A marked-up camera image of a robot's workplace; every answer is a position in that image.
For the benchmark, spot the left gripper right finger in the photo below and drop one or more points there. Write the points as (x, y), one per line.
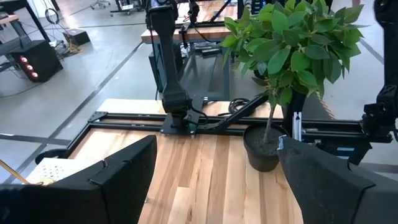
(329, 193)

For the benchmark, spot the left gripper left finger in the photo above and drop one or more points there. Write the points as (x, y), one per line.
(118, 186)

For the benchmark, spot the white perforated metal shelf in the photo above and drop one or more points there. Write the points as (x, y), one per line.
(62, 169)

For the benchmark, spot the green potted plant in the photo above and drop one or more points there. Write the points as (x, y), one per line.
(295, 46)

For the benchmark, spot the black computer with red lights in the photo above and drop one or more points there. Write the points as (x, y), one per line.
(40, 59)

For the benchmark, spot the small black box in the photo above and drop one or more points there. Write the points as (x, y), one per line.
(77, 36)

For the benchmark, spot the wooden workbench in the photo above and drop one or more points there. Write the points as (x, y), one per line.
(199, 32)

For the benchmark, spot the office chair base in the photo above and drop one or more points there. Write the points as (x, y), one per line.
(100, 3)

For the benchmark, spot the black aluminium table frame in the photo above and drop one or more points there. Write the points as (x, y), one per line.
(130, 126)

